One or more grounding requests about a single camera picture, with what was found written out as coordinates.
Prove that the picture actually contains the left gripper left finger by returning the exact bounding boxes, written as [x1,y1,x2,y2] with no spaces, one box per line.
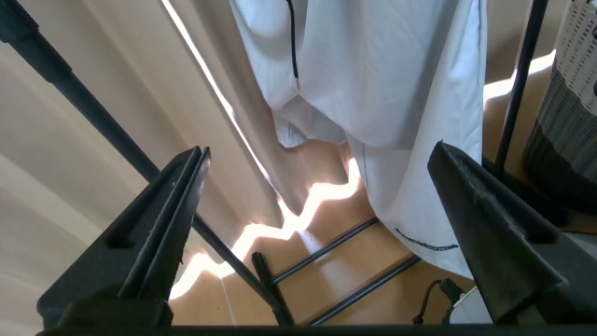
[35,145,212,330]

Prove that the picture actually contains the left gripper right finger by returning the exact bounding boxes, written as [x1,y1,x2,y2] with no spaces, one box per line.
[426,140,597,326]

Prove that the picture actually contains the pale grey shorts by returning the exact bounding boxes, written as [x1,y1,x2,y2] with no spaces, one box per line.
[228,0,489,280]

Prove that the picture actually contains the white laundry basket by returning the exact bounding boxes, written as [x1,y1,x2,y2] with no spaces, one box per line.
[521,0,597,214]

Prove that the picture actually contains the black clothes rack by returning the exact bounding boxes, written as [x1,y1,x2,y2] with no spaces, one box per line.
[0,0,570,328]

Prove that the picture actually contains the beige curtain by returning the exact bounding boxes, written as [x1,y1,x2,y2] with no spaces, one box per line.
[0,0,568,328]

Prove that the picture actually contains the black cable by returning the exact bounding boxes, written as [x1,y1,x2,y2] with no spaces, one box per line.
[412,278,466,326]

